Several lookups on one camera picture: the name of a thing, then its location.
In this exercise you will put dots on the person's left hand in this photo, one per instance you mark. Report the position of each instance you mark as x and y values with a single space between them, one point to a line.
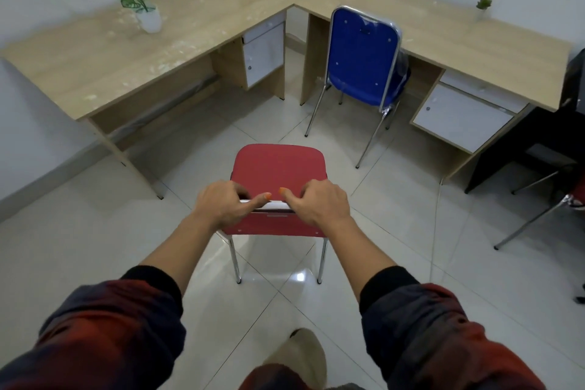
221 207

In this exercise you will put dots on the person's right hand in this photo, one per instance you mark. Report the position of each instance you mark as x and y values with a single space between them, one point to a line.
324 207

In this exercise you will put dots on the red chair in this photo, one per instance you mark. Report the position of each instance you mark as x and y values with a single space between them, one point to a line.
279 165
579 191

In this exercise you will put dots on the blue chair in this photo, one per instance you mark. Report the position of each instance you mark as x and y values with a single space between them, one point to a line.
361 51

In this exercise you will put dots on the person's right forearm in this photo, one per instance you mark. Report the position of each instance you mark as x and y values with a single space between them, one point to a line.
361 257

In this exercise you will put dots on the person's left forearm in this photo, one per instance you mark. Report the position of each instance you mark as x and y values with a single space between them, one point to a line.
178 252

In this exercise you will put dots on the person's right leg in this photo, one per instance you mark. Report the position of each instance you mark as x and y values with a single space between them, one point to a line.
301 357

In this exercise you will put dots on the person's plaid shirt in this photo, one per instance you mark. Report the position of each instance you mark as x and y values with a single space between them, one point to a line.
269 380

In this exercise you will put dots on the wooden table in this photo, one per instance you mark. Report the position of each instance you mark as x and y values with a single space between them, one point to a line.
91 60
457 38

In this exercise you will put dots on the black table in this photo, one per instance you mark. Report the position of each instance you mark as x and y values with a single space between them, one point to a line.
525 138

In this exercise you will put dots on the tiny green plant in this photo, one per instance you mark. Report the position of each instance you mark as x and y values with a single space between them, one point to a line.
483 3

